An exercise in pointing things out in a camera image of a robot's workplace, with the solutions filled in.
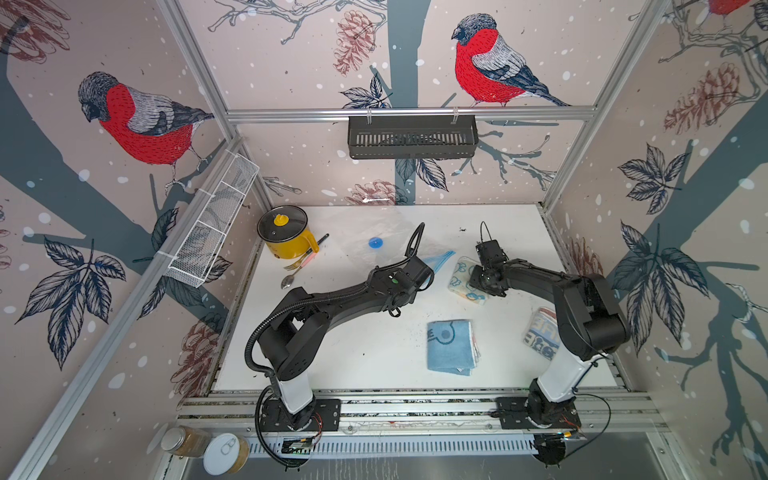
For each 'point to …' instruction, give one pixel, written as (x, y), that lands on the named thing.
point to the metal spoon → (288, 280)
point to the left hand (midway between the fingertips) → (407, 278)
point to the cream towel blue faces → (459, 280)
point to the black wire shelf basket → (417, 140)
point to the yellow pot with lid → (285, 231)
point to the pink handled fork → (303, 260)
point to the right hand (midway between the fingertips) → (477, 282)
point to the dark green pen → (323, 239)
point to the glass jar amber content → (186, 440)
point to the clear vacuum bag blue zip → (370, 238)
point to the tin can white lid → (225, 454)
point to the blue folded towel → (452, 347)
